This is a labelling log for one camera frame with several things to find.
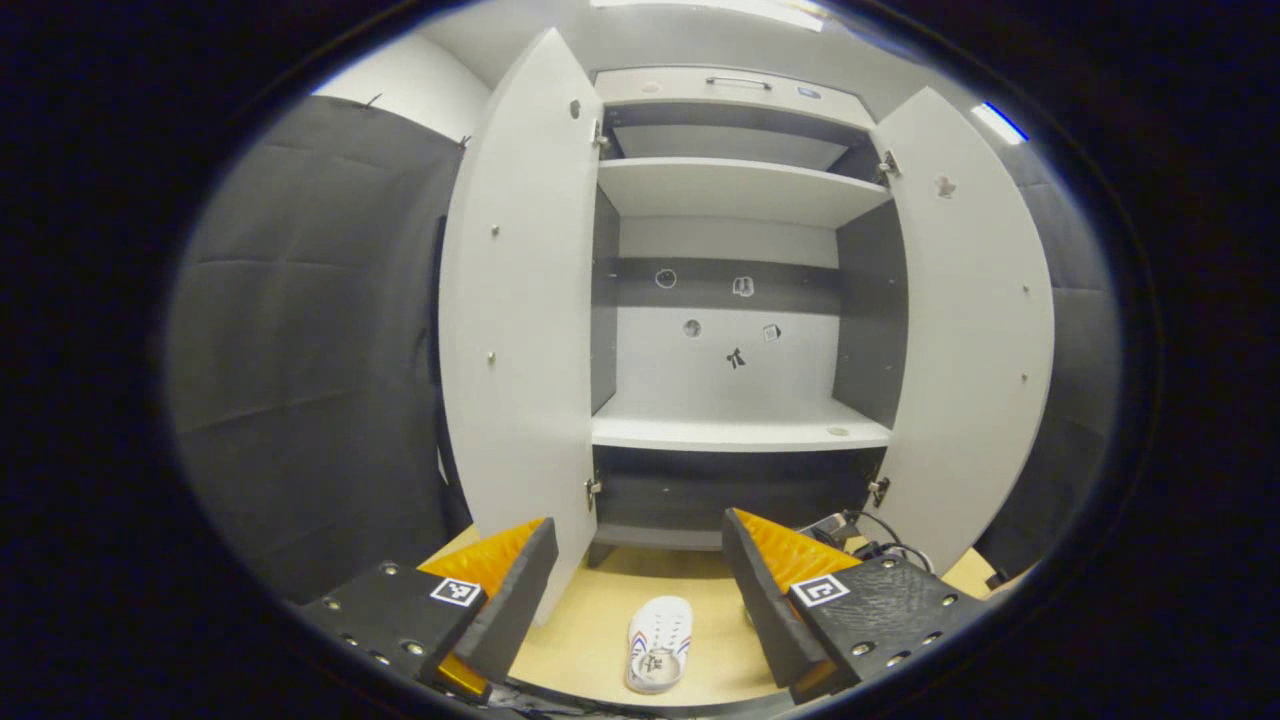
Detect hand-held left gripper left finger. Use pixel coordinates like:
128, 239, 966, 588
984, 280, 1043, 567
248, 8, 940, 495
300, 517, 561, 706

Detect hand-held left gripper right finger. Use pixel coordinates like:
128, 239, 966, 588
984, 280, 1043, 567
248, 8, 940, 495
722, 508, 986, 706

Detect white canvas shoe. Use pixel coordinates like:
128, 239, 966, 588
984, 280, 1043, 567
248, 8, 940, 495
627, 596, 694, 695

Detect white shoe cabinet door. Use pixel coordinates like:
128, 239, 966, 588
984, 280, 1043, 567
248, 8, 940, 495
438, 28, 601, 626
870, 87, 1056, 576

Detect white shoe cabinet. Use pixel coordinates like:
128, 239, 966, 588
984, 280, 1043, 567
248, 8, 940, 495
590, 67, 906, 553

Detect ceiling light panel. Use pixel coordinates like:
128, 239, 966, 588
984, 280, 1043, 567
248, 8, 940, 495
970, 100, 1029, 146
590, 0, 826, 31

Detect black cables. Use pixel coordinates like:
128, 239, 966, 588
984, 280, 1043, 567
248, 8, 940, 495
800, 510, 936, 576

